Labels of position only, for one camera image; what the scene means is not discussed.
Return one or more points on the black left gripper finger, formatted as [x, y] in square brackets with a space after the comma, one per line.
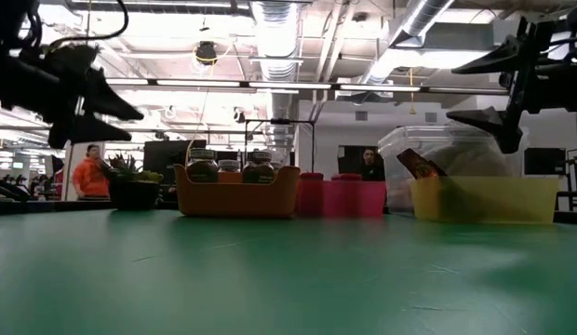
[90, 132]
[109, 100]

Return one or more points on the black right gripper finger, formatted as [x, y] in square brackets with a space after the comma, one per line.
[500, 125]
[498, 58]

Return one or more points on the taco seasoning mix pouch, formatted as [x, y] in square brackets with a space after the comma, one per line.
[421, 166]

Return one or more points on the bagel seasoning jar white label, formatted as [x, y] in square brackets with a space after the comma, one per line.
[202, 170]

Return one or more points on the red-lidded spice jar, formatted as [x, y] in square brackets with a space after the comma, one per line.
[312, 177]
[348, 177]

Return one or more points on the dark green spice jar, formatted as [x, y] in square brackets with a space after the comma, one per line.
[258, 170]

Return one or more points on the yellow plastic bin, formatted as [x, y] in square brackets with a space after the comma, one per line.
[512, 200]

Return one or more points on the yellow hanging pendant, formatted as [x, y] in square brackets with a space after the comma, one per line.
[412, 111]

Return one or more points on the black equipment stand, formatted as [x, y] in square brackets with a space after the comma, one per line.
[574, 186]

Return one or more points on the clear plastic storage container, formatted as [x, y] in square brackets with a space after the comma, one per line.
[395, 144]

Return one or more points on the small white-lidded spice jar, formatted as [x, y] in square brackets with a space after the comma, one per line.
[229, 165]

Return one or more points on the pink plastic bin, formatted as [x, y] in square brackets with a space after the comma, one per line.
[374, 200]

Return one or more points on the orange plastic bin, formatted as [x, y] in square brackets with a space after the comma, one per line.
[237, 200]

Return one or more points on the overhead light bar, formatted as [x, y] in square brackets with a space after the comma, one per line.
[288, 85]

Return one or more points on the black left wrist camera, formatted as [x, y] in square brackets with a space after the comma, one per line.
[74, 57]

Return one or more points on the black wall monitor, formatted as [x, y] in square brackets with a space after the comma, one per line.
[544, 160]

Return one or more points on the smooth silver ventilation duct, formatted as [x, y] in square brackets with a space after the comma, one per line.
[419, 18]

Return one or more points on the small black hanging camera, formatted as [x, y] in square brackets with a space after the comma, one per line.
[239, 115]

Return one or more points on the silver ribbed ventilation duct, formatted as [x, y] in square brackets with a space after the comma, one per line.
[275, 42]

